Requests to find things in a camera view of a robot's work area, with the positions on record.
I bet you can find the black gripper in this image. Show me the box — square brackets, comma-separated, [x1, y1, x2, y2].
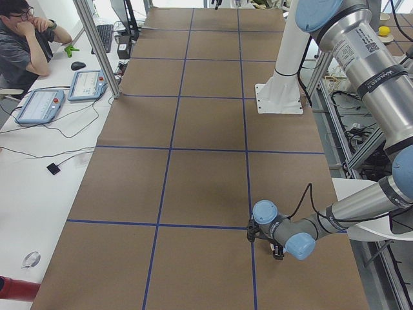
[270, 242, 285, 260]

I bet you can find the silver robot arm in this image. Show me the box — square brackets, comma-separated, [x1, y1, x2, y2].
[247, 1, 412, 260]

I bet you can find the white chair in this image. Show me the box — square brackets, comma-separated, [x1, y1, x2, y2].
[332, 178, 412, 242]

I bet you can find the brown paper table mat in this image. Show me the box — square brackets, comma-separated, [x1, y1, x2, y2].
[33, 8, 368, 309]

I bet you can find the small black square pad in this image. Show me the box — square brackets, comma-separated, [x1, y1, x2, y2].
[46, 163, 61, 175]

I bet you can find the blue teach pendant far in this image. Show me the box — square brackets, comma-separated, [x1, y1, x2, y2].
[68, 70, 108, 101]

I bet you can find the blue teach pendant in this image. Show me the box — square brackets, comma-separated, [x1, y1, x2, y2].
[15, 90, 65, 125]
[68, 70, 108, 101]

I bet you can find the black power adapter box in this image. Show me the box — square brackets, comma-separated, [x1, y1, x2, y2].
[117, 36, 132, 59]

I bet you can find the red object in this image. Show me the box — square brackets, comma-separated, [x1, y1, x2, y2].
[1, 276, 41, 302]

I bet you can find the black computer mouse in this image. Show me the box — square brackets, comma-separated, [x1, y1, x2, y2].
[70, 61, 86, 71]

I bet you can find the blue teach pendant near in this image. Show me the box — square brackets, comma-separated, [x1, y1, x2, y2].
[15, 90, 65, 125]

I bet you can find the black keyboard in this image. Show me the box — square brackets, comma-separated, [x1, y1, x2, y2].
[96, 25, 114, 53]

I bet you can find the green toy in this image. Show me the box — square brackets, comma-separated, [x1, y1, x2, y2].
[64, 45, 80, 58]

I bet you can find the seated person grey shirt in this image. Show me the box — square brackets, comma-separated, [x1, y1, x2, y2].
[1, 1, 72, 92]

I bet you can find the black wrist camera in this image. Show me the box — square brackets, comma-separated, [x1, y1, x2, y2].
[247, 218, 260, 243]

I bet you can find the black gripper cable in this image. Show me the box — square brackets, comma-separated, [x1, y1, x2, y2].
[287, 182, 323, 220]

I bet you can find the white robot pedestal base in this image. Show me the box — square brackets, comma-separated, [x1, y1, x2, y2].
[255, 1, 310, 115]

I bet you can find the aluminium frame post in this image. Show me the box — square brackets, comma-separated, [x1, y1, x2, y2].
[73, 0, 121, 99]

